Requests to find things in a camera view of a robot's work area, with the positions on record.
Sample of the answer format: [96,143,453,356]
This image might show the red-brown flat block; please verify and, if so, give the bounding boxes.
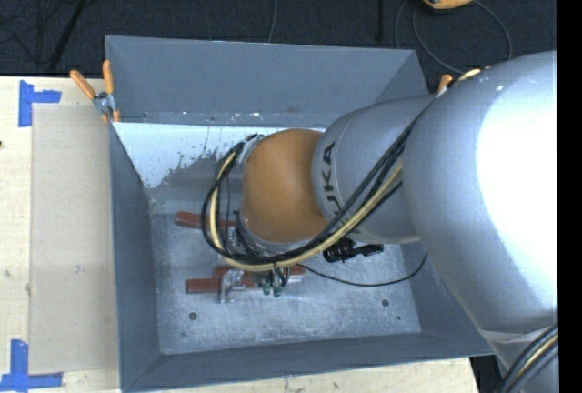
[213,264,306,282]
[185,277,264,295]
[174,211,238,232]

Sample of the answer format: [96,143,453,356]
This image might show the pale cardboard board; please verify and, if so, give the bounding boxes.
[27,103,121,377]

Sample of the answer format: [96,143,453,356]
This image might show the grey metal bin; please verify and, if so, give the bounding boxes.
[104,35,497,393]

